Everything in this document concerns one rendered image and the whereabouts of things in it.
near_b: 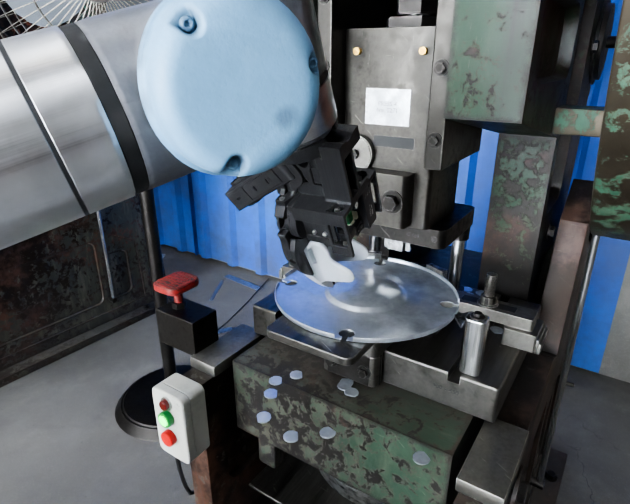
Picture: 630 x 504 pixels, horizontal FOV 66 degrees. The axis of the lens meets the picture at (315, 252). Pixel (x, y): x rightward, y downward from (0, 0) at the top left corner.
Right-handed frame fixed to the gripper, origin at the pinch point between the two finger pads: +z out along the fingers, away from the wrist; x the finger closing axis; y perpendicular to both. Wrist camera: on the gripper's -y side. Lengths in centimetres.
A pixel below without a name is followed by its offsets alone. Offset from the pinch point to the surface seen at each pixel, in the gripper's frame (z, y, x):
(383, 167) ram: 2.1, -3.1, 24.1
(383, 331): 14.0, 4.0, 3.7
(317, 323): 12.8, -4.9, 1.0
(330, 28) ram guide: -16.7, -10.7, 29.4
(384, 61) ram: -11.4, -3.7, 30.5
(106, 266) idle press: 84, -150, 39
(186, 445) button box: 30.8, -24.5, -17.8
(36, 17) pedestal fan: -18, -94, 39
